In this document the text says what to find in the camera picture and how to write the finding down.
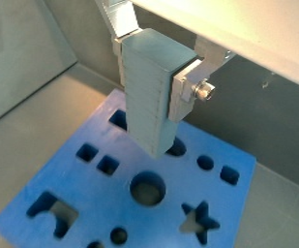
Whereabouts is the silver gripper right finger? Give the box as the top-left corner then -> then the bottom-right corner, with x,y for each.
168,36 -> 235,122

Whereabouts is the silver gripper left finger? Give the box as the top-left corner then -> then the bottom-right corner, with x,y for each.
95,0 -> 141,84

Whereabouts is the light blue rectangular block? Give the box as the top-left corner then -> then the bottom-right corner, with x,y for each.
121,28 -> 195,158

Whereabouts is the blue foam shape board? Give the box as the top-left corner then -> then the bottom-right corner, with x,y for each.
0,90 -> 256,248

